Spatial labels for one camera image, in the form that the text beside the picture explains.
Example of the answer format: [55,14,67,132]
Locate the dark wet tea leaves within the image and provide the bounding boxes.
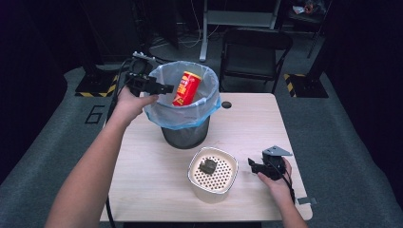
[198,158,219,176]

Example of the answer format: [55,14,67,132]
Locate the cream container with perforated strainer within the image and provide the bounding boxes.
[186,145,240,204]

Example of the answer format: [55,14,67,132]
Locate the grey mesh waste bin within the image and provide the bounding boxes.
[161,115,211,150]

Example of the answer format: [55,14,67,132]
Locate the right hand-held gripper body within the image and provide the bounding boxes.
[259,144,294,181]

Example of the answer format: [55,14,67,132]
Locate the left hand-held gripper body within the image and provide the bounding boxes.
[125,50,160,98]

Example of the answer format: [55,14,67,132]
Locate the black cabinet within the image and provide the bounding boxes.
[80,0,150,67]

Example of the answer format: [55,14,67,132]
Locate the white metal desk frame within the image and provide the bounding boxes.
[199,0,282,63]

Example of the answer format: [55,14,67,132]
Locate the white floor cables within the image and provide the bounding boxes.
[151,0,221,50]

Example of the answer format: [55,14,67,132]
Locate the red chips can yellow lid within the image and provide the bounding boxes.
[171,70,203,107]

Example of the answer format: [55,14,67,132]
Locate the right hand-held gripper black cable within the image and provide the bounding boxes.
[267,160,297,205]

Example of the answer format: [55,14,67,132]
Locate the person's left hand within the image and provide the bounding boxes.
[111,86,160,128]

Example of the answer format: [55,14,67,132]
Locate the black yellow striped base plate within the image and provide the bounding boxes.
[74,72,123,99]
[282,72,330,99]

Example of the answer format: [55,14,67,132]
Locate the black folding chair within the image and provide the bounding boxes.
[219,27,295,95]

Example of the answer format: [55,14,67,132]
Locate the translucent blue bin bag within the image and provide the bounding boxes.
[143,60,223,131]

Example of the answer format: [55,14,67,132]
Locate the person's right hand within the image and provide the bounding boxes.
[257,157,295,207]

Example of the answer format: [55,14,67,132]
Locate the dark shelf with clutter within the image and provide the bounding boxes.
[286,0,335,34]

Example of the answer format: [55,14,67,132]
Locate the grey tape strip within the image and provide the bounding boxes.
[297,196,318,206]

